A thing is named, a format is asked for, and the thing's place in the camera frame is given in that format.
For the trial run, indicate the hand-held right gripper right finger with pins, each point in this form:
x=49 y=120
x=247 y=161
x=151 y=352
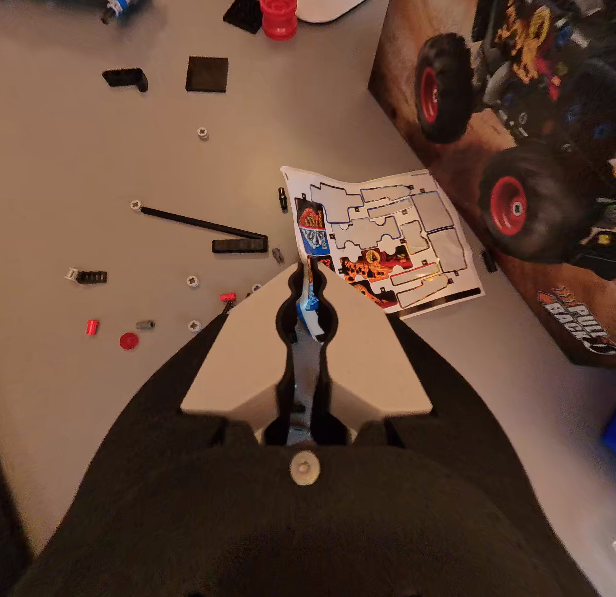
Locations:
x=375 y=366

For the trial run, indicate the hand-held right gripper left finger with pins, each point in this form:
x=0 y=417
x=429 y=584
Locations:
x=236 y=366

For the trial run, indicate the blue flame printed panel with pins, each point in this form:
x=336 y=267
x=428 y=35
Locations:
x=310 y=308

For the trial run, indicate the grey desk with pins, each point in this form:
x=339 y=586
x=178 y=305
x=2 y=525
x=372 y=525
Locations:
x=72 y=149

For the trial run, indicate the small red pin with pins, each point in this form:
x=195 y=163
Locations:
x=227 y=297

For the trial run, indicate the small red round stud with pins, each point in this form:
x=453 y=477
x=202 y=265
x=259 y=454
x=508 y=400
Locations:
x=129 y=341

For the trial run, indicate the short black beam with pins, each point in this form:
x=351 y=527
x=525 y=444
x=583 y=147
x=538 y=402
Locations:
x=239 y=245

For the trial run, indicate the long black axle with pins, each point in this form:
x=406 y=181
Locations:
x=202 y=221

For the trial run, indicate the small red bushing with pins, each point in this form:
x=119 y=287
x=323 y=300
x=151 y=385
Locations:
x=92 y=327

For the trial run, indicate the sticker sheet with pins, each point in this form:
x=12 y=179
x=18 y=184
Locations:
x=433 y=212

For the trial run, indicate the black beam with white end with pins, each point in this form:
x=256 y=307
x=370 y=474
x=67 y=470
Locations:
x=89 y=276

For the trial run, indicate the blue container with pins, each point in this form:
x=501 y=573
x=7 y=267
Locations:
x=609 y=436

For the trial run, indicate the black angled beam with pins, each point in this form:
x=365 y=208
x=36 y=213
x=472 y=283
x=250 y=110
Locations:
x=126 y=79

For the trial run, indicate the black studded square plate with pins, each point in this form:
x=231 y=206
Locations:
x=243 y=12

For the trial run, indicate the red wheel hub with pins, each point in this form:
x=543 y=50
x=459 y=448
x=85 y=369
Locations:
x=278 y=12

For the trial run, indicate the printed toy box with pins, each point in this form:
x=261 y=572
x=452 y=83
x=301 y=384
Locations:
x=433 y=10

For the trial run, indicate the white base board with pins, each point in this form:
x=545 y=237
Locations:
x=332 y=0

